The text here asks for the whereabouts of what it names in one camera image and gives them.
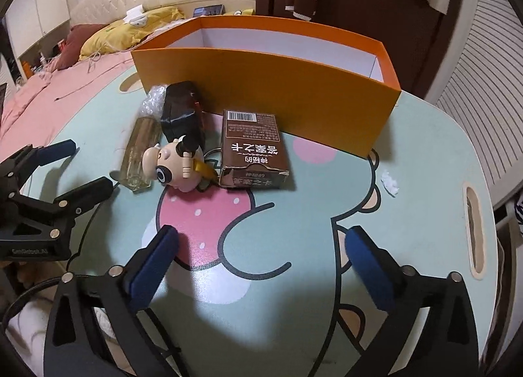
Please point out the clear glass perfume bottle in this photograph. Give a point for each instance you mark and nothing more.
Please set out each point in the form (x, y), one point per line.
(137, 148)

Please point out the orange cardboard box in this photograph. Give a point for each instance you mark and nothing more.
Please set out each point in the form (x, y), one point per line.
(286, 103)

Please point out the maroon pillow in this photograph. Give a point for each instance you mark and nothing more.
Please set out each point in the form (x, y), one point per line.
(77, 42)

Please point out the white wardrobe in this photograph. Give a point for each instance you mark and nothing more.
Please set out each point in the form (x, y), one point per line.
(41, 5)

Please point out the white slatted panel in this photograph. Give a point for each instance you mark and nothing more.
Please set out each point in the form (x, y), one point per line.
(490, 95)

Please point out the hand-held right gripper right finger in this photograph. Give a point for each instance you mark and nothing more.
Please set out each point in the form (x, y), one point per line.
(369, 270)

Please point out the yellow pillow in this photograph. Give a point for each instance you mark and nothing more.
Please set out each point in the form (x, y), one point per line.
(118, 33)

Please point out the pink blanket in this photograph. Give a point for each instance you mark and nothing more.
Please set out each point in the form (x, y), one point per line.
(61, 87)

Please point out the dark glossy pouch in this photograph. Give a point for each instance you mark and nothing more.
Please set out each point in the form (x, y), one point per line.
(179, 107)

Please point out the brown drink carton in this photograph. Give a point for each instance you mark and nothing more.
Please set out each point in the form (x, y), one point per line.
(253, 144)

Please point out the white paper scrap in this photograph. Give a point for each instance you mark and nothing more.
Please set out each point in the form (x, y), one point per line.
(390, 185)

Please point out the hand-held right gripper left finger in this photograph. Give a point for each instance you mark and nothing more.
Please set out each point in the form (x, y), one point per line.
(153, 266)

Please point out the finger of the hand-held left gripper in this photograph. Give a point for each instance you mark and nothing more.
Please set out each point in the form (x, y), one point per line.
(96, 189)
(59, 152)

